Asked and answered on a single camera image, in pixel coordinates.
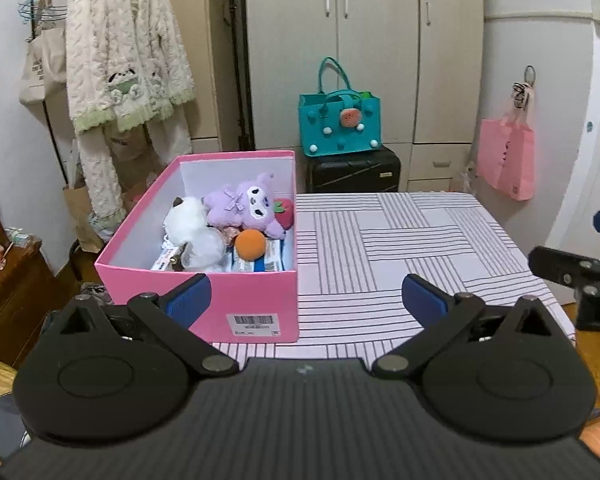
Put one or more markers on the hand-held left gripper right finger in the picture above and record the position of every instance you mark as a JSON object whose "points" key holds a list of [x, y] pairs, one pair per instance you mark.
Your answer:
{"points": [[424, 300]]}

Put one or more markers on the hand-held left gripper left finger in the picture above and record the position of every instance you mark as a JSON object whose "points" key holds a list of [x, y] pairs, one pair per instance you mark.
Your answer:
{"points": [[190, 300]]}

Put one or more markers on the blue wet wipes pack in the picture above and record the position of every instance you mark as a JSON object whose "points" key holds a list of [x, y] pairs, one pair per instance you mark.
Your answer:
{"points": [[162, 260]]}

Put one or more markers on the white mesh bath pouf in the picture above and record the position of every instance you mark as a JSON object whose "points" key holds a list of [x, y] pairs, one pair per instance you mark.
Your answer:
{"points": [[205, 250]]}

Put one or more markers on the pink cardboard box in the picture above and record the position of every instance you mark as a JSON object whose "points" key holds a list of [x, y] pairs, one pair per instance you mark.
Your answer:
{"points": [[250, 300]]}

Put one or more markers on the pink floral scrunchie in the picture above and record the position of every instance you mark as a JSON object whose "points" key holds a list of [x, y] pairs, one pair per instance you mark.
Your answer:
{"points": [[230, 235]]}

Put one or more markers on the white panda plush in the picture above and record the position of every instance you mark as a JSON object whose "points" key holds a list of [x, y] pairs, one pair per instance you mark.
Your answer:
{"points": [[185, 220]]}

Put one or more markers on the orange foam ball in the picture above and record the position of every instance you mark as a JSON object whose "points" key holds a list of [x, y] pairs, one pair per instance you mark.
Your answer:
{"points": [[250, 245]]}

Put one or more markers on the purple plush toy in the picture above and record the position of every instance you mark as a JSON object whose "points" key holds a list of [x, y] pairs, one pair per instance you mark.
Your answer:
{"points": [[240, 200]]}

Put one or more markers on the red strawberry plush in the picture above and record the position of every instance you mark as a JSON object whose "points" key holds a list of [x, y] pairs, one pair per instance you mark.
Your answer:
{"points": [[285, 215]]}

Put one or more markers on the striped tablecloth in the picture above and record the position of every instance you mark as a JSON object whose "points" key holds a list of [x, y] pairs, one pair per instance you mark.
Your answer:
{"points": [[405, 240]]}

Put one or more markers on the white door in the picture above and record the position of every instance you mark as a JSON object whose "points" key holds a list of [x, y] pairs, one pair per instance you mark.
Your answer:
{"points": [[595, 160]]}

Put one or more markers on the grey sneakers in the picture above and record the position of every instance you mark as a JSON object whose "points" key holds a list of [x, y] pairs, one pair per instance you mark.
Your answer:
{"points": [[96, 294]]}

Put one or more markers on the pink shopping bag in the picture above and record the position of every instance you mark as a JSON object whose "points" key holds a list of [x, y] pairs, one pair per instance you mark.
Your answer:
{"points": [[510, 160]]}

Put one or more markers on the kraft paper bag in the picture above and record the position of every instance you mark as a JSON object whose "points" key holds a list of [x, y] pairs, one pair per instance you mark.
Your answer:
{"points": [[82, 215]]}

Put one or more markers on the black suitcase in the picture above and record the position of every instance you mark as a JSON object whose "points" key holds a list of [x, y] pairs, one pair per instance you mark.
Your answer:
{"points": [[350, 175]]}

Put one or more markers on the wooden nightstand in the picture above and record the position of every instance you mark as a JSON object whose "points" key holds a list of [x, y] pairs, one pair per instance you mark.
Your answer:
{"points": [[15, 300]]}

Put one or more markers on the teal felt tote bag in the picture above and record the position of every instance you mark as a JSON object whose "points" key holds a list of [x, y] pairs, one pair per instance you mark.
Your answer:
{"points": [[325, 125]]}

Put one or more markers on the black garment rack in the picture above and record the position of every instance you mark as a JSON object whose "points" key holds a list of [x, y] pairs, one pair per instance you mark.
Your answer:
{"points": [[240, 85]]}

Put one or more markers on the beige cabinet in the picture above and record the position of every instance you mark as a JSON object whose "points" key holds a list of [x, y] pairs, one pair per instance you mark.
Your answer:
{"points": [[215, 60]]}

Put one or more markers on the white wardrobe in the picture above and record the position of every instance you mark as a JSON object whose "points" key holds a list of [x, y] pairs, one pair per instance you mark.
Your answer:
{"points": [[380, 35]]}

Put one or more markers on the cream fleece pajamas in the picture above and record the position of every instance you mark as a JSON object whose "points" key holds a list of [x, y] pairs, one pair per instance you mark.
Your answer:
{"points": [[120, 35]]}

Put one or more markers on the beige canvas tote bag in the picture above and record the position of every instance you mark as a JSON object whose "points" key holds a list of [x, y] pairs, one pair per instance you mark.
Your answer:
{"points": [[40, 70]]}

